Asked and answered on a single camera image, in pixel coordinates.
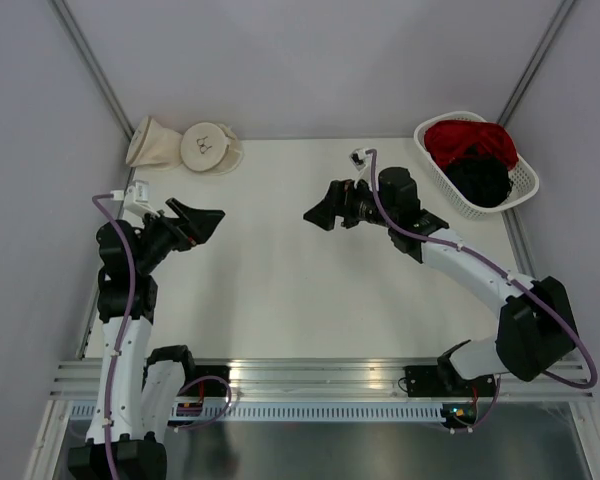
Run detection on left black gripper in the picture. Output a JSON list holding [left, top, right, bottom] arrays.
[[134, 197, 223, 274]]

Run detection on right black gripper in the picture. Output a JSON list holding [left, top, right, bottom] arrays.
[[303, 175, 396, 231]]

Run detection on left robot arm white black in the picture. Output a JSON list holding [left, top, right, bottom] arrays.
[[68, 198, 225, 479]]

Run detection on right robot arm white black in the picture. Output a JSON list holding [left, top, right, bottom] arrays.
[[303, 167, 577, 395]]

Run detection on red bra in basket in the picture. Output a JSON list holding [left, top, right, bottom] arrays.
[[424, 120, 518, 170]]

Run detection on white plastic laundry basket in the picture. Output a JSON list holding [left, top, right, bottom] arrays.
[[414, 111, 540, 220]]

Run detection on black bra in basket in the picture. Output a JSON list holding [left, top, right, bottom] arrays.
[[444, 146, 513, 208]]

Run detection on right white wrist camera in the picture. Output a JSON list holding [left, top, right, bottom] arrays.
[[349, 148, 377, 186]]

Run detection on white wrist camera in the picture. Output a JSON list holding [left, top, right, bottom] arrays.
[[349, 148, 377, 186], [110, 180, 159, 218]]

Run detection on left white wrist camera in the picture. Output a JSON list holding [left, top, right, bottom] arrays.
[[110, 180, 159, 218]]

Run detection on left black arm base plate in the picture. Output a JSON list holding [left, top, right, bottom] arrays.
[[179, 364, 230, 401]]

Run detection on aluminium mounting rail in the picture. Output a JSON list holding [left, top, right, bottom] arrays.
[[49, 358, 593, 403]]

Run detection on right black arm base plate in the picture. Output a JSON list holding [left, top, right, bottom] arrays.
[[404, 365, 496, 400]]

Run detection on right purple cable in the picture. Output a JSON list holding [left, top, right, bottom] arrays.
[[369, 149, 599, 390]]

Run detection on white slotted cable duct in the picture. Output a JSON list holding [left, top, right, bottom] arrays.
[[70, 399, 444, 423]]

